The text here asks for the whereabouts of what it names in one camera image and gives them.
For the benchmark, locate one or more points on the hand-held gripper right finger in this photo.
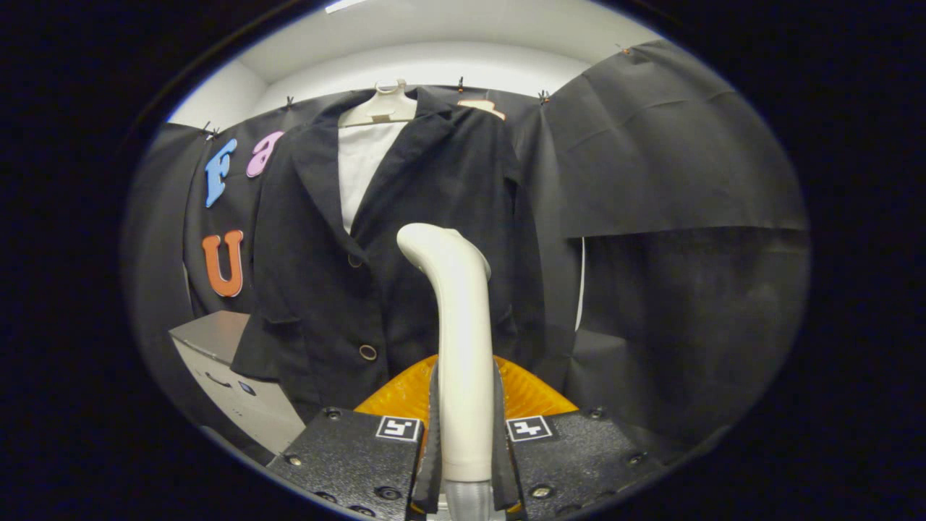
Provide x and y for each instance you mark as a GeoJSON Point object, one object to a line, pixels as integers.
{"type": "Point", "coordinates": [504, 470]}

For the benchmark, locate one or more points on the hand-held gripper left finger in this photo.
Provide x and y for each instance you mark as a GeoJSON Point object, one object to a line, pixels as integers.
{"type": "Point", "coordinates": [432, 470]}

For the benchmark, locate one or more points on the black suit jacket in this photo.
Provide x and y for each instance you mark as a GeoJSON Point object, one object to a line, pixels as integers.
{"type": "Point", "coordinates": [325, 289]}

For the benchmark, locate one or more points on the grey drawer cabinet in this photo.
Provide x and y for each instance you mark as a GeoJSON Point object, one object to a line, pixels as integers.
{"type": "Point", "coordinates": [210, 329]}

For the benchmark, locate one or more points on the black backdrop cloth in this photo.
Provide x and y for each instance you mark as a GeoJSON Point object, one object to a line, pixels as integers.
{"type": "Point", "coordinates": [687, 159]}

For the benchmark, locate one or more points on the white plastic hanger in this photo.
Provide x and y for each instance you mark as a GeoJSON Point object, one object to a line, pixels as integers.
{"type": "Point", "coordinates": [383, 110]}

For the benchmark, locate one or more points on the row of small black clips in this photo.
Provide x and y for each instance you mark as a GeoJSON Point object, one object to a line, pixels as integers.
{"type": "Point", "coordinates": [289, 102]}

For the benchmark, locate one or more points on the ceiling light panel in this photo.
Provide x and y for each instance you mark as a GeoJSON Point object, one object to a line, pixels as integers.
{"type": "Point", "coordinates": [343, 6]}

